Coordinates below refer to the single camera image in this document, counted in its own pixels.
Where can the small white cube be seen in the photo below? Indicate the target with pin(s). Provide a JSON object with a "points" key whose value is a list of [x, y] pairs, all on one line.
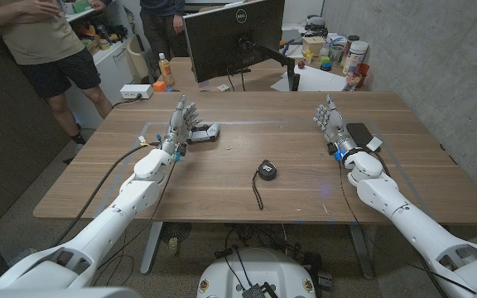
{"points": [[223, 87]]}

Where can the white power strip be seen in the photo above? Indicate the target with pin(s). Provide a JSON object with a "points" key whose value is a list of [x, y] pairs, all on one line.
{"points": [[136, 91]]}

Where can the orange juice bottle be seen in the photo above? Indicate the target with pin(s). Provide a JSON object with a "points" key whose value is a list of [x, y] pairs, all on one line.
{"points": [[166, 71]]}

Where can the black Dell monitor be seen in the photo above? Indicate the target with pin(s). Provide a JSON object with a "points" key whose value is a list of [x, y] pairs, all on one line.
{"points": [[232, 37]]}

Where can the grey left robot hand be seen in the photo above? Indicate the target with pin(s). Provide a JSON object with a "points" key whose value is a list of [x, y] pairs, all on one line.
{"points": [[179, 126]]}

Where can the clear plastic cup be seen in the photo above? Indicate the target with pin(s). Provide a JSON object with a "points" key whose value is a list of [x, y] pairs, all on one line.
{"points": [[336, 53]]}

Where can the black tape measure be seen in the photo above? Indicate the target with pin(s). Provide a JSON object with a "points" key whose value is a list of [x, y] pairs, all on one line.
{"points": [[266, 172]]}

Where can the wooden back desk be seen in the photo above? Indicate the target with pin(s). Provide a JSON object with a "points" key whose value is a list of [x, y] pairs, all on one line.
{"points": [[259, 76]]}

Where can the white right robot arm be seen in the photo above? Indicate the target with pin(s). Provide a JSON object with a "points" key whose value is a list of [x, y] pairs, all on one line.
{"points": [[416, 215]]}

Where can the white cabinet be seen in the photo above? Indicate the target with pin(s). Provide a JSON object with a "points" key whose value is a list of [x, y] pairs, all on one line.
{"points": [[112, 62]]}

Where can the red cup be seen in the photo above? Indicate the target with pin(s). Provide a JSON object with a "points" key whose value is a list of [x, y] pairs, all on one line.
{"points": [[362, 73]]}

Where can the white paper sheet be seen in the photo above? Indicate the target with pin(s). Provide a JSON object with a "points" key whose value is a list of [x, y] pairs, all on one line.
{"points": [[311, 79]]}

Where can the person in beige shirt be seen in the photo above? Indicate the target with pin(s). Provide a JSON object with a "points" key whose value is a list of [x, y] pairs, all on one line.
{"points": [[44, 49]]}

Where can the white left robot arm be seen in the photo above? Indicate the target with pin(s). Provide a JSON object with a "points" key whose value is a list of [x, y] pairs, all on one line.
{"points": [[110, 219]]}

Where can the small cardboard box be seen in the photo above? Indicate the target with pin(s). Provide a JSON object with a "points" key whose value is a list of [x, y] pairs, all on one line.
{"points": [[313, 44]]}

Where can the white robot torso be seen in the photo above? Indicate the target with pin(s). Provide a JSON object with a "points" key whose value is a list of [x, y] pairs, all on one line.
{"points": [[256, 274]]}

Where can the white game controller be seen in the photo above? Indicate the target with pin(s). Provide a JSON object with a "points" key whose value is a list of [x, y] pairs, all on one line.
{"points": [[205, 132]]}

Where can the person in dark clothes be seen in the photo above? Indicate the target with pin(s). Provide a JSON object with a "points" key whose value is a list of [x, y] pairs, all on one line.
{"points": [[162, 29]]}

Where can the white cylindrical canister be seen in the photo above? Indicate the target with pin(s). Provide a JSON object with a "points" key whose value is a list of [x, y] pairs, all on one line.
{"points": [[355, 56]]}

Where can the black smartphone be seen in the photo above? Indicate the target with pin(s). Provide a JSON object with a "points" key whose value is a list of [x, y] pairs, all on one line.
{"points": [[359, 133]]}

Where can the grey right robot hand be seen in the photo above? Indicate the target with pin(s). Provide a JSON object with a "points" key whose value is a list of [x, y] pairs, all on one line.
{"points": [[333, 123]]}

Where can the orange cube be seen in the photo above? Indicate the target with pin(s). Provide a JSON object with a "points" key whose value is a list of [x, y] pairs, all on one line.
{"points": [[160, 86]]}

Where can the black-lidded canister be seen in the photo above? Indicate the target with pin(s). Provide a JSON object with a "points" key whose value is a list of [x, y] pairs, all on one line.
{"points": [[349, 47]]}

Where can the small red ball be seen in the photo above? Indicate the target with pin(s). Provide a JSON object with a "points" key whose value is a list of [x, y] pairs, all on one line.
{"points": [[301, 64]]}

